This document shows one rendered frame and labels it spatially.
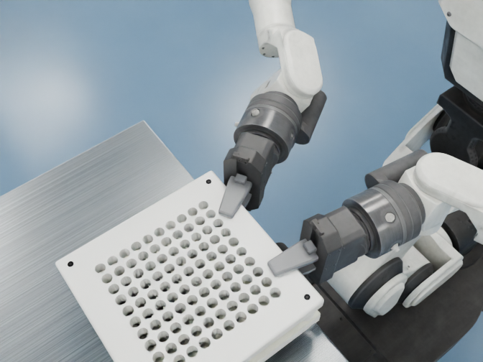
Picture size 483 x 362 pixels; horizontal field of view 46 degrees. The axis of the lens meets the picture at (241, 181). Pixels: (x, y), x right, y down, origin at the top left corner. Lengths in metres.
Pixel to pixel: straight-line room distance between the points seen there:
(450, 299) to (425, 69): 1.09
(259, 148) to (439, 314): 1.00
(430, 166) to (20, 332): 0.61
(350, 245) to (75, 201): 0.45
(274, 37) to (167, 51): 1.55
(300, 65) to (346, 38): 1.65
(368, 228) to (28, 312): 0.49
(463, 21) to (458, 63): 0.08
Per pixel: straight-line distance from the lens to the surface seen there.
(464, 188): 0.78
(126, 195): 0.94
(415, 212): 0.77
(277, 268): 0.71
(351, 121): 2.20
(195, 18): 2.58
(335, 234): 0.70
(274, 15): 0.95
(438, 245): 1.56
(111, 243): 0.76
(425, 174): 0.78
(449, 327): 1.66
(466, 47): 0.95
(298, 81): 0.86
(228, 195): 0.77
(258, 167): 0.75
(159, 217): 0.77
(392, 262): 1.17
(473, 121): 1.05
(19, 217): 0.96
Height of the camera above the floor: 1.65
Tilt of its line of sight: 56 degrees down
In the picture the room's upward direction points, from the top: straight up
